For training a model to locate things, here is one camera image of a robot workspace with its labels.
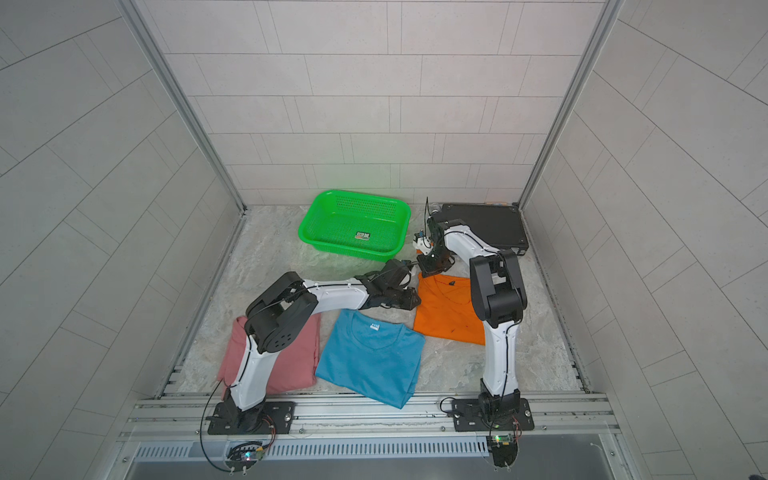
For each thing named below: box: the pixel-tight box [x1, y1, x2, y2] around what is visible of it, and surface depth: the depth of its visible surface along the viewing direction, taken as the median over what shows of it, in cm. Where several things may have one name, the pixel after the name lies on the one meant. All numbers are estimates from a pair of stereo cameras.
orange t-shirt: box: [414, 273, 485, 346], surface depth 91 cm
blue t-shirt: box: [315, 308, 426, 409], surface depth 81 cm
